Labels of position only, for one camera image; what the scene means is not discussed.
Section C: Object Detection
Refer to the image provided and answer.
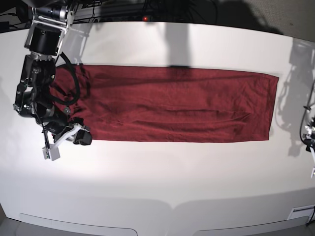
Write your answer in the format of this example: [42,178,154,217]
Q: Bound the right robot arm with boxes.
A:
[13,0,92,159]

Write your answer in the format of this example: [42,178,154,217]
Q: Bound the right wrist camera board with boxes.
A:
[42,147,60,161]

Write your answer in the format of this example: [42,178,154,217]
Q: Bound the dark red long-sleeve shirt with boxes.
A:
[50,64,280,143]

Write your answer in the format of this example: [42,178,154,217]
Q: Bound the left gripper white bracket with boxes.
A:
[310,147,315,162]

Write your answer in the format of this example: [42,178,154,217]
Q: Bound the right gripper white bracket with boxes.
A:
[45,124,92,148]

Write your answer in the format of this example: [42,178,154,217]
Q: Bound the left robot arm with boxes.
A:
[299,81,315,162]

